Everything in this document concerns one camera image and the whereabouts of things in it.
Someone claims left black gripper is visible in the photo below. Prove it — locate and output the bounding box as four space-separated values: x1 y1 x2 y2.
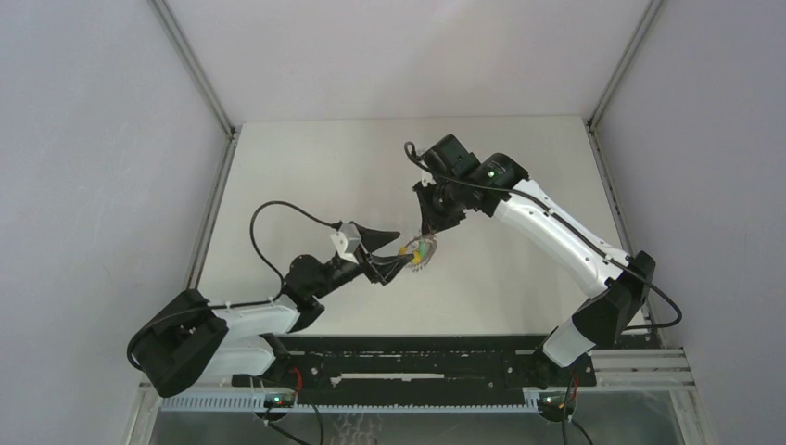
311 222 412 300

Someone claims key with green tag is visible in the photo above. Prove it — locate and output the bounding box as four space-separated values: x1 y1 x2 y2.
411 243 427 265

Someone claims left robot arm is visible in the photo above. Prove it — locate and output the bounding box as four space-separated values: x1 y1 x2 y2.
127 222 418 398

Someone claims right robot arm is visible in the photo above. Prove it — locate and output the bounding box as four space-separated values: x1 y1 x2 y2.
404 134 654 386

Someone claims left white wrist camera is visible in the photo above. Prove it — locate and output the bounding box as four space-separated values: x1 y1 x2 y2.
330 222 361 264

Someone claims right black camera cable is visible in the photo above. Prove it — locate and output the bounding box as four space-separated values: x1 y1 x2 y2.
403 141 684 333

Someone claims black camera cable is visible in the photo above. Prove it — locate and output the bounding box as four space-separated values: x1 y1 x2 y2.
403 141 684 333
126 200 342 373

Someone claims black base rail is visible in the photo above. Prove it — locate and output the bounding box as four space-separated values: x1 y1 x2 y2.
233 333 597 410

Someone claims left black camera cable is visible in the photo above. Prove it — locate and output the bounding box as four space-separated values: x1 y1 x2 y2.
126 200 342 373

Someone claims right aluminium frame post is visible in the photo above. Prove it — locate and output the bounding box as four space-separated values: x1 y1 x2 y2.
585 0 670 345

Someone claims aluminium frame post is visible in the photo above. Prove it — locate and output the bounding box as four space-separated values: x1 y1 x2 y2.
585 0 670 345
147 0 239 288

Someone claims left aluminium frame post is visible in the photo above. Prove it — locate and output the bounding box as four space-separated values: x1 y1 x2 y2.
147 0 239 288

